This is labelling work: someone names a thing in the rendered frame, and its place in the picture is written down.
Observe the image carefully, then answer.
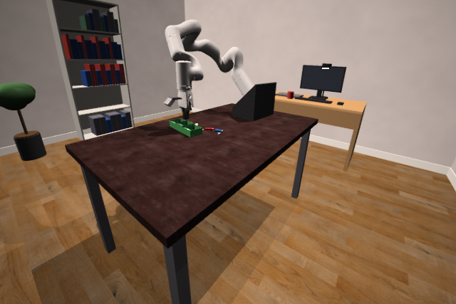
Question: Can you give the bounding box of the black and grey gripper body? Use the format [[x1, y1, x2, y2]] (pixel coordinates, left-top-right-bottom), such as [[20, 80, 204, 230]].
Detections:
[[178, 90, 194, 109]]

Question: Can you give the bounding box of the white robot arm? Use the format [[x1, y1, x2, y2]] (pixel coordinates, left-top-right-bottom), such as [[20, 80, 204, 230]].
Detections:
[[165, 20, 254, 96]]

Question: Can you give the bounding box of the green rack of bins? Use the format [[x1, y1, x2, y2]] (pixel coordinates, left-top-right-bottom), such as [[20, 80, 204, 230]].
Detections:
[[170, 119, 202, 137]]

